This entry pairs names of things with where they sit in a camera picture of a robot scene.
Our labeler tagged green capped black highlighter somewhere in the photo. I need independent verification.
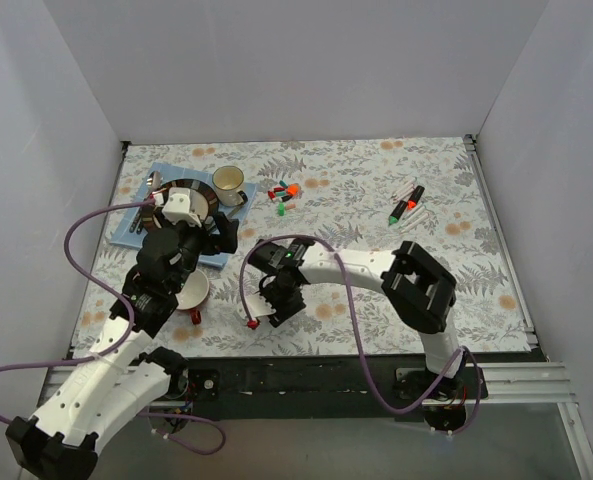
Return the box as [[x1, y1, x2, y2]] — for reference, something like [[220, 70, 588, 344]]
[[388, 200, 408, 225]]

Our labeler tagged orange capped black highlighter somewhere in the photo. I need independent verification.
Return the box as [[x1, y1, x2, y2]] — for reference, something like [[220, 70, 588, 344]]
[[407, 185, 425, 210]]

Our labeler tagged pink capped white pen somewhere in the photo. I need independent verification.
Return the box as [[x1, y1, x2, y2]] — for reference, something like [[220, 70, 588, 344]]
[[403, 206, 426, 226]]

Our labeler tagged teal capped white pen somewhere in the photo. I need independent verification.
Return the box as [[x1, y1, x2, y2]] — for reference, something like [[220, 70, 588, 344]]
[[403, 211, 430, 232]]

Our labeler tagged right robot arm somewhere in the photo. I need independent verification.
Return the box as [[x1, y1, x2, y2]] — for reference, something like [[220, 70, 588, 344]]
[[243, 236, 465, 399]]

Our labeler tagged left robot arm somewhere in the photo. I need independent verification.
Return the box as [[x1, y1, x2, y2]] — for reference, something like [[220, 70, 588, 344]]
[[5, 212, 239, 479]]

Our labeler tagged black rimmed dinner plate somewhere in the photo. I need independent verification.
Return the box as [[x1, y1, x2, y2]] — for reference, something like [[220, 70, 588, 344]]
[[141, 179, 220, 232]]

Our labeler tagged red cup with white inside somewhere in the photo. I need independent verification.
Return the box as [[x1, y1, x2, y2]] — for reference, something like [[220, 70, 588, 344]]
[[176, 270, 210, 326]]

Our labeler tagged cream enamel mug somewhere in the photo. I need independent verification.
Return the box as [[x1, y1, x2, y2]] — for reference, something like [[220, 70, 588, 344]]
[[212, 166, 248, 207]]

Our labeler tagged blue tiled placemat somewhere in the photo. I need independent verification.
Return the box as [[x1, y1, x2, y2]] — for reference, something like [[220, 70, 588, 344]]
[[110, 162, 257, 250]]

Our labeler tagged steel spoon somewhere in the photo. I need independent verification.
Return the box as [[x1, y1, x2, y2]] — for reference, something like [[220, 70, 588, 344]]
[[129, 170, 162, 233]]

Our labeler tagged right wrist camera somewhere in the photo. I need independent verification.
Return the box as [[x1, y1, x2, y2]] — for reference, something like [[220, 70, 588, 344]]
[[242, 293, 275, 330]]

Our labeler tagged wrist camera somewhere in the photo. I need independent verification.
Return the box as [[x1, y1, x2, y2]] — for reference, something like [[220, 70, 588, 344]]
[[242, 293, 275, 330], [162, 187, 202, 227]]

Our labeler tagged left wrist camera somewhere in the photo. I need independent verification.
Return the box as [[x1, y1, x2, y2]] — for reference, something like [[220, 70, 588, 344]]
[[162, 187, 202, 227]]

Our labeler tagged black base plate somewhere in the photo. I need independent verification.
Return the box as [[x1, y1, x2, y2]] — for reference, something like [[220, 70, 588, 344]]
[[130, 357, 490, 424]]

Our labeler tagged aluminium frame rail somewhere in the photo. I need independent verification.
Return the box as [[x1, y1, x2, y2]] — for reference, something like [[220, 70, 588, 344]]
[[18, 363, 593, 480]]

